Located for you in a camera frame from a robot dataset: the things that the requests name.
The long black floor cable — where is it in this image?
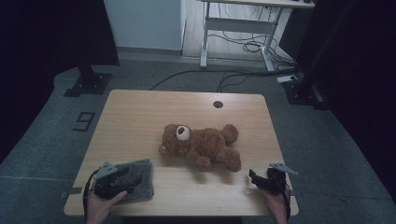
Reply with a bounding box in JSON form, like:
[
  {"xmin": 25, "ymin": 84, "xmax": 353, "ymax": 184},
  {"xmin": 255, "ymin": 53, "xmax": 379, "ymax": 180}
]
[{"xmin": 148, "ymin": 68, "xmax": 300, "ymax": 93}]

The black stand with slanted post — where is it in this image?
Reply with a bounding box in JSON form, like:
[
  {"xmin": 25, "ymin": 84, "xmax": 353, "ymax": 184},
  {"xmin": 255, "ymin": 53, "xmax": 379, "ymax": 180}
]
[{"xmin": 283, "ymin": 0, "xmax": 356, "ymax": 110}]

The dark curtain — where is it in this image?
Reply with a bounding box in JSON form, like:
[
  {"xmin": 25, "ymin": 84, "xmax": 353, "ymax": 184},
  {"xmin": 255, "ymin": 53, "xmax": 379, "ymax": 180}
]
[
  {"xmin": 0, "ymin": 0, "xmax": 120, "ymax": 162},
  {"xmin": 295, "ymin": 0, "xmax": 396, "ymax": 203}
]

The person's right hand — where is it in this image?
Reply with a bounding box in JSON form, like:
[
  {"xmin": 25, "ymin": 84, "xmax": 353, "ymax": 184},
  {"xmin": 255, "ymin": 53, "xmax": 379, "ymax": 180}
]
[{"xmin": 260, "ymin": 186, "xmax": 291, "ymax": 224}]

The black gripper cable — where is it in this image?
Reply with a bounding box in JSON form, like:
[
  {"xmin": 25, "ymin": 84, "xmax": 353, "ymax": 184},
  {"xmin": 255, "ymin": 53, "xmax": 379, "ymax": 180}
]
[
  {"xmin": 81, "ymin": 169, "xmax": 101, "ymax": 220},
  {"xmin": 281, "ymin": 183, "xmax": 292, "ymax": 222}
]

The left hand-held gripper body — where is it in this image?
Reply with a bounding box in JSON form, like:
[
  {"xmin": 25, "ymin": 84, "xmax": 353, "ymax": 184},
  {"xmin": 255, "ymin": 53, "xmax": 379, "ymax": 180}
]
[{"xmin": 92, "ymin": 161, "xmax": 126, "ymax": 200}]

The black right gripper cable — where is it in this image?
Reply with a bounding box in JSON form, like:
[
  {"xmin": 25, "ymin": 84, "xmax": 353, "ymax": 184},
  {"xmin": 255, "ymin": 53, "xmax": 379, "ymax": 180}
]
[{"xmin": 281, "ymin": 183, "xmax": 292, "ymax": 222}]

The tangle of black cables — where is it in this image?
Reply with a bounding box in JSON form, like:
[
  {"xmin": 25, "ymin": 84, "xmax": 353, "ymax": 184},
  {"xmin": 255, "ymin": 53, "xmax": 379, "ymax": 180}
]
[{"xmin": 207, "ymin": 3, "xmax": 297, "ymax": 71}]

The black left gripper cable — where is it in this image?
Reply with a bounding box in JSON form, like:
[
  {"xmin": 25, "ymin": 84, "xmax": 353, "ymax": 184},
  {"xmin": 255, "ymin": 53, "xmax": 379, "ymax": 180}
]
[{"xmin": 81, "ymin": 169, "xmax": 101, "ymax": 220}]

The brown teddy bear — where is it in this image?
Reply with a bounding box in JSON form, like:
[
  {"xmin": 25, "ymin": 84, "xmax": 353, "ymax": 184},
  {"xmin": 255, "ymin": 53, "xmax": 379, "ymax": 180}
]
[{"xmin": 158, "ymin": 123, "xmax": 242, "ymax": 173}]

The white desk frame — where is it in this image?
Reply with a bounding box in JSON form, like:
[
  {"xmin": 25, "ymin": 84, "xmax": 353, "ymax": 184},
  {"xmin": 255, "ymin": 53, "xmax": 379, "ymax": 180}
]
[{"xmin": 195, "ymin": 0, "xmax": 316, "ymax": 73}]

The person's left hand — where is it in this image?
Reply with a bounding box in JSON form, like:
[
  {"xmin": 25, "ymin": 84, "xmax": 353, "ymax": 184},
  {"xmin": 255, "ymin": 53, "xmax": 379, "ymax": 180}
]
[{"xmin": 86, "ymin": 189, "xmax": 129, "ymax": 224}]

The black stand with square base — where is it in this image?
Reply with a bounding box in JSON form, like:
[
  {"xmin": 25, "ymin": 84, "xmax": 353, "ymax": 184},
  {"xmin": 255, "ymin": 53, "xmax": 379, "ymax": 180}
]
[{"xmin": 64, "ymin": 63, "xmax": 113, "ymax": 98}]

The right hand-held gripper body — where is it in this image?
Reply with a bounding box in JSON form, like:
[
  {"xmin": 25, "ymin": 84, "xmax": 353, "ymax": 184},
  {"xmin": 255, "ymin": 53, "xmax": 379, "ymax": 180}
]
[{"xmin": 265, "ymin": 162, "xmax": 298, "ymax": 195}]

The white power strip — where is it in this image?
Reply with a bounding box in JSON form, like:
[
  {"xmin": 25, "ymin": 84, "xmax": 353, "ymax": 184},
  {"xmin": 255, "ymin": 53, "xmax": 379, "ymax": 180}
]
[{"xmin": 276, "ymin": 74, "xmax": 298, "ymax": 84}]

